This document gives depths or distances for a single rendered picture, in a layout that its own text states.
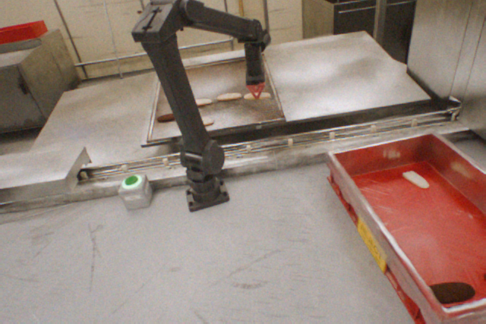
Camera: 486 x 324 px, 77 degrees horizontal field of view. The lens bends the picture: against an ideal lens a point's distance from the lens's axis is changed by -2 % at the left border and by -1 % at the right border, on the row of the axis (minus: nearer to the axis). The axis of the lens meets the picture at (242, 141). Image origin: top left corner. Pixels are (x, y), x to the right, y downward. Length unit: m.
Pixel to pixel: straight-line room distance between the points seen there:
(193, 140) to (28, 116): 3.06
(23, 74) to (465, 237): 3.44
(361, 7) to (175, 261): 2.42
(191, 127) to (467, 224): 0.69
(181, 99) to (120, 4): 4.08
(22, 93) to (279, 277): 3.24
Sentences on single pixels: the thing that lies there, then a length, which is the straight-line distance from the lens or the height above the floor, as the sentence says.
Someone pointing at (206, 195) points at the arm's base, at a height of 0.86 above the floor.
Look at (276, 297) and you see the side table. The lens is 0.71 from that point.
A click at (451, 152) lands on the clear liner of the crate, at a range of 0.96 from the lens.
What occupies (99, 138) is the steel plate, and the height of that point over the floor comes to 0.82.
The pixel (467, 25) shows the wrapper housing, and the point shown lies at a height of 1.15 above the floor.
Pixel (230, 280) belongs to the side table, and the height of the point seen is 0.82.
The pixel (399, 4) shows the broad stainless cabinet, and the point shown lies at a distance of 2.91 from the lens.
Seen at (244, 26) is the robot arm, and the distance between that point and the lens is 0.97.
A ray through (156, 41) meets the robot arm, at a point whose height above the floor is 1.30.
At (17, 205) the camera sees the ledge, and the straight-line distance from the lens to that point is 1.21.
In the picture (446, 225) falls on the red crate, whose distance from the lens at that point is 0.88.
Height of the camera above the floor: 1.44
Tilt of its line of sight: 33 degrees down
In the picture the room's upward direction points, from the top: 9 degrees counter-clockwise
